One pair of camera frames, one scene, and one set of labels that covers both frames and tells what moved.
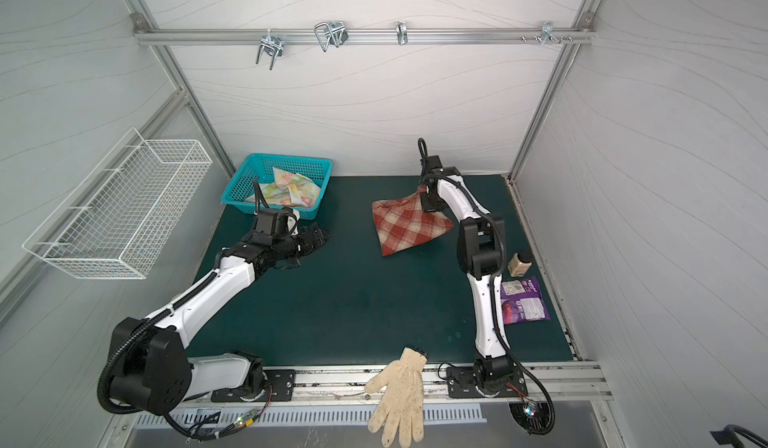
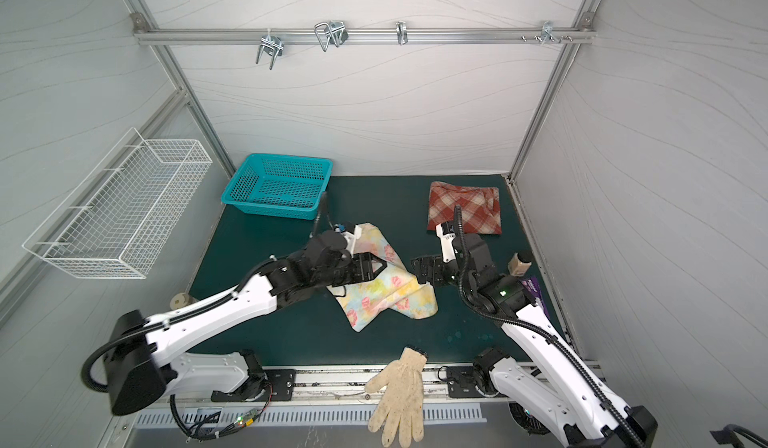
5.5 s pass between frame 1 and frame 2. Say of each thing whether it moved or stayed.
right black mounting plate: stayed
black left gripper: moved
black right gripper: moved
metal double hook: stayed
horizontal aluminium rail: stayed
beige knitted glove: stayed
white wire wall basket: stayed
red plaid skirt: moved
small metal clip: stayed
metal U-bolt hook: stayed
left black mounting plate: stayed
